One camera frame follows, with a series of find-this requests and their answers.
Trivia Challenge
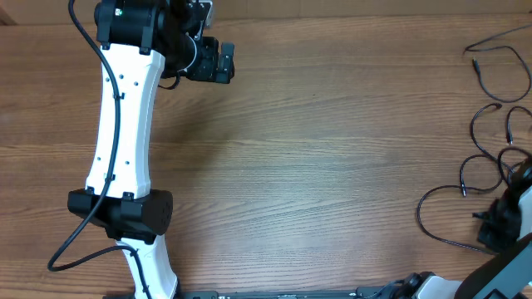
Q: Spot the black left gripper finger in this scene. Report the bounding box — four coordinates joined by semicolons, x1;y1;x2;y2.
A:
215;66;234;84
219;42;235;69

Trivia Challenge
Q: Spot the black braided usb cable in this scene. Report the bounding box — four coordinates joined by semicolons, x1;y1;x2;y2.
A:
463;23;532;104

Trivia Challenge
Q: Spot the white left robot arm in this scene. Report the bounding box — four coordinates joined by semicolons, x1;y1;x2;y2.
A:
67;0;234;298

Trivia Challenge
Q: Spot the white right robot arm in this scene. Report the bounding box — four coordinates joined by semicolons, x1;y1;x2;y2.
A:
392;159;531;299

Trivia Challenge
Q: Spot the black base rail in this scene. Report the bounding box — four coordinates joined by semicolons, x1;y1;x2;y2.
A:
103;285;412;299

